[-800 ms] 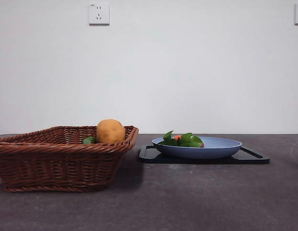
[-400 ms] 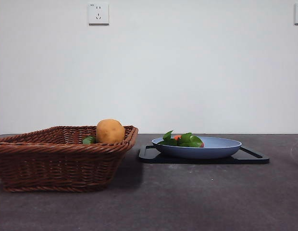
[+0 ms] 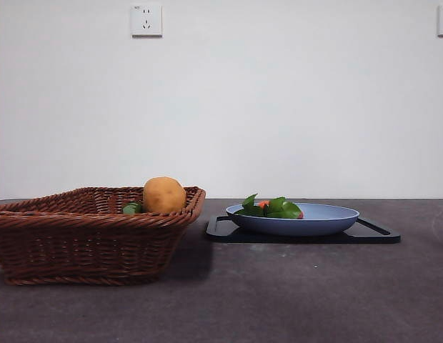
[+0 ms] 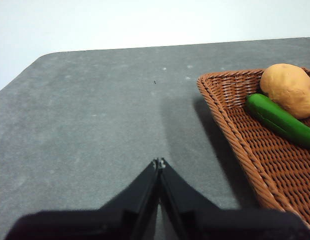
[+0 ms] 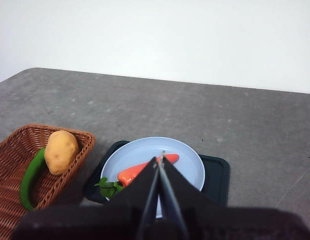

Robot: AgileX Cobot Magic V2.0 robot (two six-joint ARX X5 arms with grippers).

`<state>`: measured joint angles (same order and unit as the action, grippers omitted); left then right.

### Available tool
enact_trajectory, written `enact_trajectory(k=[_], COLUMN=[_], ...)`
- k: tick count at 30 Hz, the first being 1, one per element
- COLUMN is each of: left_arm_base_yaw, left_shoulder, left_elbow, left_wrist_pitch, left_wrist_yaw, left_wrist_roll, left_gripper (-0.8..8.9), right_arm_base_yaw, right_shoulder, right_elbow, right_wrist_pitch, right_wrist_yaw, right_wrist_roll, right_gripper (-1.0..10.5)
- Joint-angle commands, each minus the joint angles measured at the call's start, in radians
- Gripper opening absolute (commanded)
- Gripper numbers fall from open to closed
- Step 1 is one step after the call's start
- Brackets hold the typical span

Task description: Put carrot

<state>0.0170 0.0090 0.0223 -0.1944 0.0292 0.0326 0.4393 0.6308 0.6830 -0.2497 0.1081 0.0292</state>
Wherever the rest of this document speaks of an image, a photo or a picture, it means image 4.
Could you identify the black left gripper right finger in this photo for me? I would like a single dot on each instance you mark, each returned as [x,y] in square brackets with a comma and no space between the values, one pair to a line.
[220,225]

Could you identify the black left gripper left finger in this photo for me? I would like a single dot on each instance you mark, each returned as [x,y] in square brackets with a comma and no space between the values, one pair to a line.
[95,225]

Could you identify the brown woven wicker basket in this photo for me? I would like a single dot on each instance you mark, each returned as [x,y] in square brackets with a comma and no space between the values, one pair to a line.
[270,155]

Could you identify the green cucumber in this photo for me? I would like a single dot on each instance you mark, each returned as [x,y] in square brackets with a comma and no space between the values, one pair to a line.
[277,117]

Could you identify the tan potato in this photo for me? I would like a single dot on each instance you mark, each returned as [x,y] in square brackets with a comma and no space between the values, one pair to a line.
[287,90]

